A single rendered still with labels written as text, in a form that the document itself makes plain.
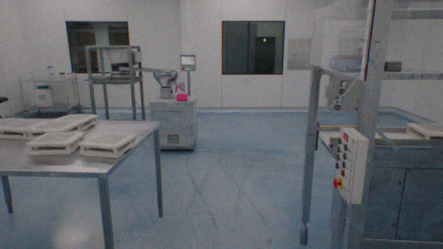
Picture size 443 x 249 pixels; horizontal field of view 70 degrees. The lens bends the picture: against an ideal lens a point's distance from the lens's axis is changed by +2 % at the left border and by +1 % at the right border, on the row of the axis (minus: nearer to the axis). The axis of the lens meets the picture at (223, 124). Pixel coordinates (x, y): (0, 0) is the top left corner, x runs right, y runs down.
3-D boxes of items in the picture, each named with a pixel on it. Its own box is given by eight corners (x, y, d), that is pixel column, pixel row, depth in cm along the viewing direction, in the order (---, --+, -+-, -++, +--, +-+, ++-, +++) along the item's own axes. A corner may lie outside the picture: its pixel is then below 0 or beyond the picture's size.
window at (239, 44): (221, 75, 703) (221, 21, 674) (221, 75, 705) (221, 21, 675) (282, 75, 705) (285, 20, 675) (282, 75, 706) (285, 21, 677)
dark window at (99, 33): (72, 73, 699) (65, 21, 671) (72, 73, 701) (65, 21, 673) (131, 73, 701) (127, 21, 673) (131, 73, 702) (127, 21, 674)
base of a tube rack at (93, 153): (79, 155, 186) (79, 151, 186) (104, 142, 209) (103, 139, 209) (117, 158, 181) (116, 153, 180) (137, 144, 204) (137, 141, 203)
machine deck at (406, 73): (333, 79, 182) (334, 72, 181) (318, 73, 219) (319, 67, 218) (446, 79, 178) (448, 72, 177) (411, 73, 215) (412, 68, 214)
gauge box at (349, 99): (331, 111, 187) (333, 77, 182) (326, 107, 197) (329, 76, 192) (368, 111, 186) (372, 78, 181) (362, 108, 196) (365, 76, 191)
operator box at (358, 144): (347, 204, 119) (354, 139, 113) (334, 184, 136) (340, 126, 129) (363, 205, 119) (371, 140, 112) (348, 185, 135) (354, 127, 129)
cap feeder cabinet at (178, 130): (151, 153, 449) (147, 102, 430) (158, 141, 504) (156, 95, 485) (194, 153, 450) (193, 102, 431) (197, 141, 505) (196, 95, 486)
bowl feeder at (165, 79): (151, 99, 446) (150, 73, 436) (157, 95, 480) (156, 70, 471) (186, 99, 446) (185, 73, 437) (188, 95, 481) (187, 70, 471)
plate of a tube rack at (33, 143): (25, 146, 185) (25, 143, 184) (47, 135, 209) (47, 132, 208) (69, 146, 186) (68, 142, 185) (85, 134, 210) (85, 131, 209)
